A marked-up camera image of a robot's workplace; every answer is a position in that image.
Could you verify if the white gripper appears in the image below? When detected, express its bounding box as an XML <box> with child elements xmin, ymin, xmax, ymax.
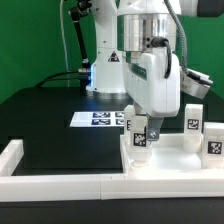
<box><xmin>124</xmin><ymin>48</ymin><xmax>180</xmax><ymax>141</ymax></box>

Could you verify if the white square table top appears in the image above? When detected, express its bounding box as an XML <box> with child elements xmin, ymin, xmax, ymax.
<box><xmin>120</xmin><ymin>134</ymin><xmax>224</xmax><ymax>174</ymax></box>

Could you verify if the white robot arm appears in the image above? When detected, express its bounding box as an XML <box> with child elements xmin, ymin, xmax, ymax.
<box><xmin>70</xmin><ymin>0</ymin><xmax>224</xmax><ymax>141</ymax></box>

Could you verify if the white sheet with markers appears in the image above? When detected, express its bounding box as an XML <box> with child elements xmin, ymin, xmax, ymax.
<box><xmin>70</xmin><ymin>111</ymin><xmax>124</xmax><ymax>127</ymax></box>

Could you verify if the white U-shaped fence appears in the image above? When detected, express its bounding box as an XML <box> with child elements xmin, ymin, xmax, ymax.
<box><xmin>0</xmin><ymin>140</ymin><xmax>224</xmax><ymax>202</ymax></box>

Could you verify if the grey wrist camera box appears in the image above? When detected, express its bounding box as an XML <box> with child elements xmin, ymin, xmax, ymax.
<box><xmin>180</xmin><ymin>69</ymin><xmax>213</xmax><ymax>99</ymax></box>

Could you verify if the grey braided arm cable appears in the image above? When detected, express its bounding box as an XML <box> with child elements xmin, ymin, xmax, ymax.
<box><xmin>163</xmin><ymin>0</ymin><xmax>189</xmax><ymax>76</ymax></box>

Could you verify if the black cable bundle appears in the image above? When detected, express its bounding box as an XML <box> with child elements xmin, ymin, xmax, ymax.
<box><xmin>34</xmin><ymin>6</ymin><xmax>92</xmax><ymax>89</ymax></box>

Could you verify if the white thin cable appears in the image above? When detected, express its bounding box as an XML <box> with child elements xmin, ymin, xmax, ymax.
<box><xmin>59</xmin><ymin>0</ymin><xmax>71</xmax><ymax>88</ymax></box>

